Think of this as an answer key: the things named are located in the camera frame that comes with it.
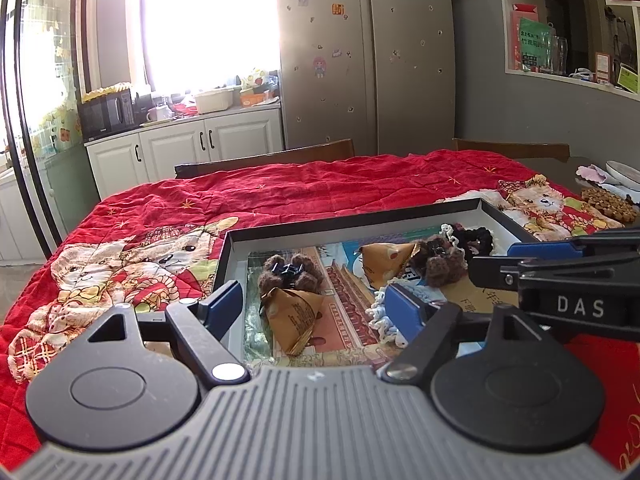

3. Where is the light blue crochet scrunchie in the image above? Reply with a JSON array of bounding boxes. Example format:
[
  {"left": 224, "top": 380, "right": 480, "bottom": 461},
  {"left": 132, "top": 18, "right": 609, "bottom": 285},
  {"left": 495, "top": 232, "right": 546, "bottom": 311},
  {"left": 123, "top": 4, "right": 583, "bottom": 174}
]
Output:
[{"left": 366, "top": 287, "right": 409, "bottom": 349}]

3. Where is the black crochet scrunchie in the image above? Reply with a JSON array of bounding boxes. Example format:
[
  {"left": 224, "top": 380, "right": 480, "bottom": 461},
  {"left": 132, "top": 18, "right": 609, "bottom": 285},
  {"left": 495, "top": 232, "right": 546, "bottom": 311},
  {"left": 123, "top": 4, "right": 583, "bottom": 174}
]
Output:
[{"left": 440, "top": 223, "right": 494, "bottom": 262}]

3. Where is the brown paper triangular packet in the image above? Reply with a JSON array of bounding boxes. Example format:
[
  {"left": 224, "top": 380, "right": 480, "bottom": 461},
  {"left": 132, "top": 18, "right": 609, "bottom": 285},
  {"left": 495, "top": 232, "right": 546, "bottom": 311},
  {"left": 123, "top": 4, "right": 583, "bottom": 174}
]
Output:
[{"left": 359, "top": 243, "right": 416, "bottom": 289}]

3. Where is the brown fuzzy hair claw clip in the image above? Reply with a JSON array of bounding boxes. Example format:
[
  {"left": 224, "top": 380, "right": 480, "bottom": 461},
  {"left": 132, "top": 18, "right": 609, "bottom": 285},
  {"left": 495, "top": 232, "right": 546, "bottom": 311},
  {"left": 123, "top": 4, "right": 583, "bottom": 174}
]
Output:
[{"left": 258, "top": 252, "right": 323, "bottom": 296}]

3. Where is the brown nuts pile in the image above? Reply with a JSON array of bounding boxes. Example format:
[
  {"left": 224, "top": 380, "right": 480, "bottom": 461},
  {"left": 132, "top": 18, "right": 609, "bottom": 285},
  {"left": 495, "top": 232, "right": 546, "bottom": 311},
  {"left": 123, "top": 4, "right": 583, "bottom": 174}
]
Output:
[{"left": 580, "top": 188, "right": 638, "bottom": 224}]

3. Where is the pink cloth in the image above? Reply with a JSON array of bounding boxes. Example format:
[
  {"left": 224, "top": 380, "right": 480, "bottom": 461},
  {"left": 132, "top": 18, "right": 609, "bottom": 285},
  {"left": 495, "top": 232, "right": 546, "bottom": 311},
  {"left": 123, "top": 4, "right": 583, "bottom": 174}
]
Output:
[{"left": 576, "top": 165, "right": 618, "bottom": 185}]

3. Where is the red teddy bear quilt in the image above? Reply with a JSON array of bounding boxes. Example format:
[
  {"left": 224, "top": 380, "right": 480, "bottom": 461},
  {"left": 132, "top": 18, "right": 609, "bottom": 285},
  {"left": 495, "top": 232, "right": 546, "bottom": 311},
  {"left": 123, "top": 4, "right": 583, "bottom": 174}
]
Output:
[{"left": 1, "top": 150, "right": 639, "bottom": 479}]

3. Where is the dark wooden chair right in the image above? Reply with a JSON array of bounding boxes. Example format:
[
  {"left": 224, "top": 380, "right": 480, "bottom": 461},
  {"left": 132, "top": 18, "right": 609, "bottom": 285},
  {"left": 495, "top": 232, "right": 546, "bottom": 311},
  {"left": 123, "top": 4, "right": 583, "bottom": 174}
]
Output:
[{"left": 452, "top": 138, "right": 570, "bottom": 162}]

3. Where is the dark wooden chair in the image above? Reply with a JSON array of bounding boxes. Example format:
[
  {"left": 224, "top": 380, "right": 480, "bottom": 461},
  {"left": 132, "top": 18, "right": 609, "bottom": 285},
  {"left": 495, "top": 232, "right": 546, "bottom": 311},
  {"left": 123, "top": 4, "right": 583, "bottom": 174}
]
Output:
[
  {"left": 452, "top": 138, "right": 570, "bottom": 162},
  {"left": 175, "top": 139, "right": 355, "bottom": 179}
]

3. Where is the black shallow tray box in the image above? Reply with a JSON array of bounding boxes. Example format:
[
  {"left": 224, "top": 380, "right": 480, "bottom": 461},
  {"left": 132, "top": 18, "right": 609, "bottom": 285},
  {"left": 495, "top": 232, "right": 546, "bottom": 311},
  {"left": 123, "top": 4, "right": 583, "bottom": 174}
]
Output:
[{"left": 215, "top": 198, "right": 534, "bottom": 368}]

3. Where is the white plate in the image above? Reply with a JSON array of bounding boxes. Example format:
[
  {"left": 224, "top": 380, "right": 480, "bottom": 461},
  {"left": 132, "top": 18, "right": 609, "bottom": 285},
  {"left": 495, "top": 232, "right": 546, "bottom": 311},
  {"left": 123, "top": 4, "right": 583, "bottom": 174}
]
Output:
[{"left": 605, "top": 160, "right": 640, "bottom": 192}]

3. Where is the white kitchen cabinet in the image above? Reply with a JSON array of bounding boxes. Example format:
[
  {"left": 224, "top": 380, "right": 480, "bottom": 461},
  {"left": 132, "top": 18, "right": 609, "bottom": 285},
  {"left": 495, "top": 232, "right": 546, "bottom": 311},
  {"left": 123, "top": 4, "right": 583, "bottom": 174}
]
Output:
[{"left": 86, "top": 101, "right": 284, "bottom": 198}]

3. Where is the dark wooden chair left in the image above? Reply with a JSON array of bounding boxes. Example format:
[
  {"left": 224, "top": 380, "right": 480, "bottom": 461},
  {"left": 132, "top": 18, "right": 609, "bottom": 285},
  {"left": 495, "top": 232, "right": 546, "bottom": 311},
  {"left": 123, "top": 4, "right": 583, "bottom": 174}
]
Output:
[{"left": 175, "top": 139, "right": 355, "bottom": 179}]

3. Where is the green sign on shelf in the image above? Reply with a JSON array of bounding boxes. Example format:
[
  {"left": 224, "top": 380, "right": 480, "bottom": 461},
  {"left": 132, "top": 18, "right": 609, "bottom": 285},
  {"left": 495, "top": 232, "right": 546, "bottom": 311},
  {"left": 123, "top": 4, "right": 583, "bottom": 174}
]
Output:
[{"left": 521, "top": 20, "right": 552, "bottom": 72}]

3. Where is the white mug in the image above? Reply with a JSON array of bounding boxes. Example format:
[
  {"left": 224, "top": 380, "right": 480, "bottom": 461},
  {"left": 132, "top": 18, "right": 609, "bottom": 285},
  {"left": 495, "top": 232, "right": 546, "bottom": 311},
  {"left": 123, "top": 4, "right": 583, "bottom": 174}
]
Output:
[{"left": 146, "top": 104, "right": 174, "bottom": 122}]

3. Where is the white tub on counter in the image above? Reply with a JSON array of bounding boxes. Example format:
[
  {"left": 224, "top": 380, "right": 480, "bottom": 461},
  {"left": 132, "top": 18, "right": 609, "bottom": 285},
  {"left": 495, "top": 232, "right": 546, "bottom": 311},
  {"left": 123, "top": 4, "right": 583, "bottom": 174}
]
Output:
[{"left": 194, "top": 87, "right": 235, "bottom": 115}]

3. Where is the orange bowl on counter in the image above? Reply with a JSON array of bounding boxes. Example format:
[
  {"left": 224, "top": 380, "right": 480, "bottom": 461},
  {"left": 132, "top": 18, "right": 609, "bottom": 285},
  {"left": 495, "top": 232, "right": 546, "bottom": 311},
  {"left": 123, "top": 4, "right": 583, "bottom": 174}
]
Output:
[{"left": 240, "top": 89, "right": 273, "bottom": 107}]

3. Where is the black microwave oven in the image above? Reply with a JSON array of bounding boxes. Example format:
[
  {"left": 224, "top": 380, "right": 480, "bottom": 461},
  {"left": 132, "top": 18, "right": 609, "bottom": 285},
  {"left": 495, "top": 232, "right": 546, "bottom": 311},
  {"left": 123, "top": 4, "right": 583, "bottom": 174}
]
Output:
[{"left": 78, "top": 88, "right": 138, "bottom": 142}]

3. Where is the red paper bag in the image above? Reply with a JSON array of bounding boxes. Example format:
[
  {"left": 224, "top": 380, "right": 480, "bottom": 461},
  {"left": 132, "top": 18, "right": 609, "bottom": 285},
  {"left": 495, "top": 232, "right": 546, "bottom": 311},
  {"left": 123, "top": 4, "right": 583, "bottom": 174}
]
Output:
[{"left": 510, "top": 3, "right": 538, "bottom": 70}]

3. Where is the stainless double-door refrigerator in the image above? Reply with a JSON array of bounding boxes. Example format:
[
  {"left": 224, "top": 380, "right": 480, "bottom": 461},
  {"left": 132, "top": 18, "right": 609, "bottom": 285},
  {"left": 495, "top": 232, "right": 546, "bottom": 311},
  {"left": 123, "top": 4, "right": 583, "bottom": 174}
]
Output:
[{"left": 278, "top": 0, "right": 456, "bottom": 156}]

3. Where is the glass sliding door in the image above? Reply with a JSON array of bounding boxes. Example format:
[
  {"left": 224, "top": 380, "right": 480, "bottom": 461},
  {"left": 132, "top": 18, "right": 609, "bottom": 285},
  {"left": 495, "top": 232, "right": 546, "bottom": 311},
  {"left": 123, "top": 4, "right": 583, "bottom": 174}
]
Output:
[{"left": 1, "top": 0, "right": 100, "bottom": 266}]

